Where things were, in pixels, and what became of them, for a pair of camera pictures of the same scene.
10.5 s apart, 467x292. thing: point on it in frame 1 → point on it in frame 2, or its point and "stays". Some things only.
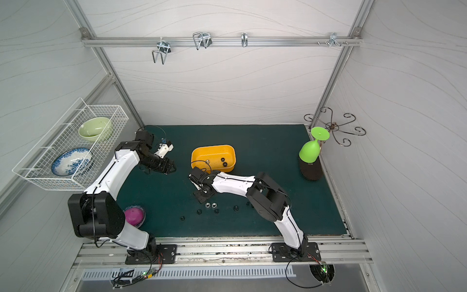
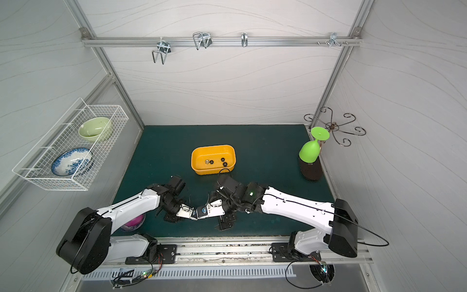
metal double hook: (164, 48) stays
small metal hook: (244, 39) stays
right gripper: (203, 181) → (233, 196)
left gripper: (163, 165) → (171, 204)
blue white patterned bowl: (72, 162) stays
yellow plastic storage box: (222, 158) stays
